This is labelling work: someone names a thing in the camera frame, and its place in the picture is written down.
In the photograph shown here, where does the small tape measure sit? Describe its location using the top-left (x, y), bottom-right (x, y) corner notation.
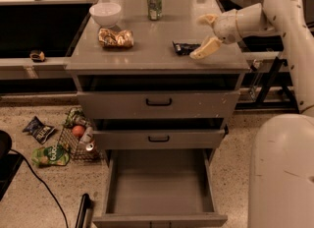
top-left (29, 50), bottom-right (45, 62)

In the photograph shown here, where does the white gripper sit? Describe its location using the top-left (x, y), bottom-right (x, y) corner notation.
top-left (189, 10), bottom-right (241, 59)

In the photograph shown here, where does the white bottle in basket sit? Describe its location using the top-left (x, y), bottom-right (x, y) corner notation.
top-left (79, 127), bottom-right (93, 144)

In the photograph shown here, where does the dark blue rxbar wrapper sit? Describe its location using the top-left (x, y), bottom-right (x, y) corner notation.
top-left (173, 42), bottom-right (199, 56)

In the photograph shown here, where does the grey drawer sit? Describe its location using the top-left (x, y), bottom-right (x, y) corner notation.
top-left (93, 149), bottom-right (228, 228)
top-left (78, 91), bottom-right (239, 119)
top-left (93, 130), bottom-right (225, 149)

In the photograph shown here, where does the orange fruit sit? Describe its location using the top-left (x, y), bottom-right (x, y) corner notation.
top-left (72, 125), bottom-right (85, 138)

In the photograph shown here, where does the green bag in basket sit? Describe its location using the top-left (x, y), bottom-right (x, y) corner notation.
top-left (64, 107), bottom-right (85, 128)

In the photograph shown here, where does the black bar object on floor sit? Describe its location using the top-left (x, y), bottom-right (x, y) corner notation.
top-left (75, 194), bottom-right (93, 228)

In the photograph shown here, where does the grey bottom drawer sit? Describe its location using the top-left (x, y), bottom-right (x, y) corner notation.
top-left (93, 149), bottom-right (228, 228)

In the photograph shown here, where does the black cable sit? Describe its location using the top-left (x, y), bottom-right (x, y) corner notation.
top-left (9, 147), bottom-right (71, 228)

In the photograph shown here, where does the black device at left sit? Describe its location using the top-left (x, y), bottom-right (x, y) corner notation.
top-left (0, 131), bottom-right (23, 200)

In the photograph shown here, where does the black stand with tray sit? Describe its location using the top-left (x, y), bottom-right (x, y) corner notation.
top-left (217, 0), bottom-right (300, 110)

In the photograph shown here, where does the brown snack bag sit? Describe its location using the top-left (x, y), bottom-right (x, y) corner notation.
top-left (98, 28), bottom-right (134, 48)

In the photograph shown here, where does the white bowl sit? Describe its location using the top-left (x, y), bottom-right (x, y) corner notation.
top-left (89, 2), bottom-right (122, 28)

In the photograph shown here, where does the grey drawer cabinet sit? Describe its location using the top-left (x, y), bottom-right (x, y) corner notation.
top-left (64, 0), bottom-right (251, 228)

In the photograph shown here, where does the green soda can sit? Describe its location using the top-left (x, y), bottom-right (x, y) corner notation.
top-left (147, 0), bottom-right (162, 21)

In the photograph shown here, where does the blue chip bag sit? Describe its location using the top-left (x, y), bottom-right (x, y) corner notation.
top-left (23, 116), bottom-right (55, 144)

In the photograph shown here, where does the grey top drawer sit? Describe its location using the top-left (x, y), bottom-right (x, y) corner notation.
top-left (78, 91), bottom-right (239, 119)

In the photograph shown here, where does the green snack bag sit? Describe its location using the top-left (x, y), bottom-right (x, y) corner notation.
top-left (31, 144), bottom-right (70, 166)

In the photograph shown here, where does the grey middle drawer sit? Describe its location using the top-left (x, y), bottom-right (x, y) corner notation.
top-left (93, 130), bottom-right (225, 149)

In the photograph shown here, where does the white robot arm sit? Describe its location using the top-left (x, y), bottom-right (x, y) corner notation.
top-left (190, 0), bottom-right (314, 228)

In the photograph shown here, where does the wire basket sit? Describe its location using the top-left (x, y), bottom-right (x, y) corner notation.
top-left (58, 128), bottom-right (102, 162)

